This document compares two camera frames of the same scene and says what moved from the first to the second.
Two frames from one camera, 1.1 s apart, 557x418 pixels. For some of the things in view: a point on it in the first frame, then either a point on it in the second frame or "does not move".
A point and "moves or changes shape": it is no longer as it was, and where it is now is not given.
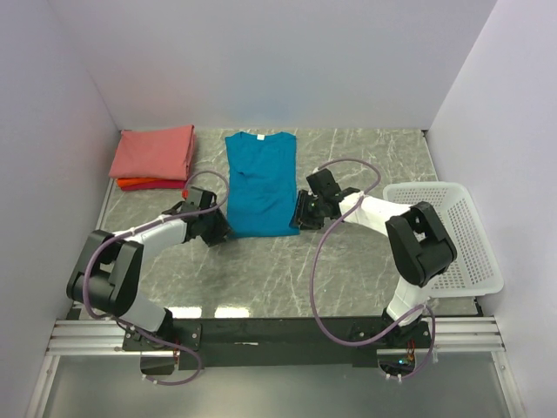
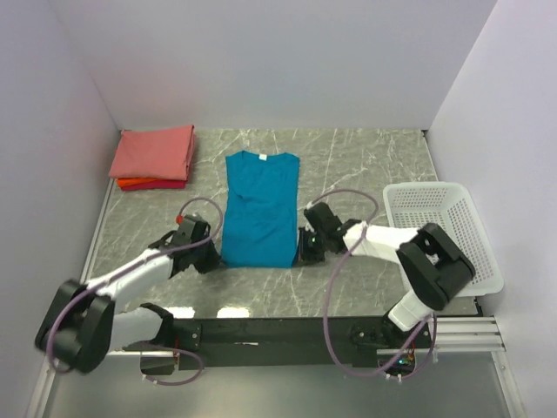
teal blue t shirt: x=261 y=184 moves or changes shape
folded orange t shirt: x=126 y=181 does not move
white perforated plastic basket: x=476 y=270 does not move
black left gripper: x=222 y=229 to x=213 y=259
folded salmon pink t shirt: x=164 y=153 does not move
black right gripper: x=305 y=197 to x=303 y=250
